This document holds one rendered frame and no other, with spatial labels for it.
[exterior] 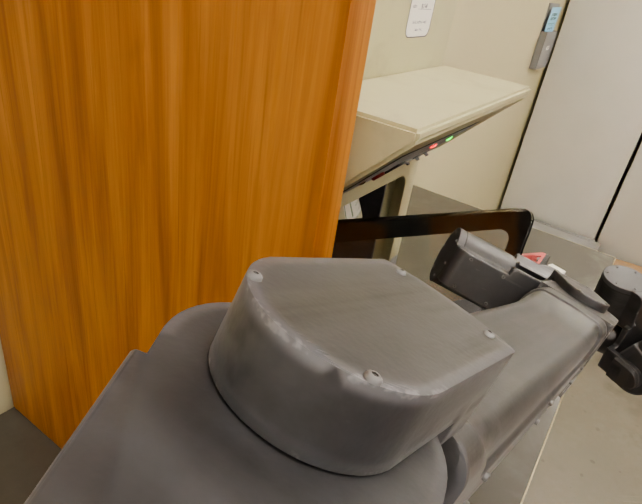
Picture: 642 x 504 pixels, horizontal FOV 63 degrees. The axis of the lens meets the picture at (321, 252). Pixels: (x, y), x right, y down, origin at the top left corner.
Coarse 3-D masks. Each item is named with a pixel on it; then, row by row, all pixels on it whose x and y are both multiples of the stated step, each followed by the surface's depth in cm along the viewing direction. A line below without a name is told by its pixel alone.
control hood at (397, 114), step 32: (384, 96) 46; (416, 96) 48; (448, 96) 50; (480, 96) 52; (512, 96) 56; (384, 128) 39; (416, 128) 38; (448, 128) 43; (352, 160) 42; (384, 160) 40
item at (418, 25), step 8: (416, 0) 54; (424, 0) 56; (432, 0) 57; (416, 8) 55; (424, 8) 57; (432, 8) 58; (408, 16) 54; (416, 16) 56; (424, 16) 57; (408, 24) 55; (416, 24) 56; (424, 24) 58; (408, 32) 56; (416, 32) 57; (424, 32) 59
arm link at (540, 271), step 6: (516, 258) 48; (522, 258) 49; (516, 264) 47; (522, 264) 47; (528, 264) 48; (534, 264) 49; (540, 264) 49; (522, 270) 47; (528, 270) 47; (534, 270) 47; (540, 270) 48; (546, 270) 49; (552, 270) 49; (534, 276) 47; (540, 276) 47; (546, 276) 47
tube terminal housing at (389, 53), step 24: (384, 0) 49; (408, 0) 53; (456, 0) 63; (384, 24) 51; (432, 24) 60; (384, 48) 53; (408, 48) 57; (432, 48) 62; (384, 72) 55; (408, 168) 71; (360, 192) 61; (408, 192) 74; (384, 216) 78
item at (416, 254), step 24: (408, 216) 54; (432, 216) 55; (456, 216) 56; (480, 216) 58; (504, 216) 59; (528, 216) 61; (336, 240) 51; (360, 240) 52; (384, 240) 54; (408, 240) 55; (432, 240) 57; (504, 240) 61; (408, 264) 57; (432, 264) 58
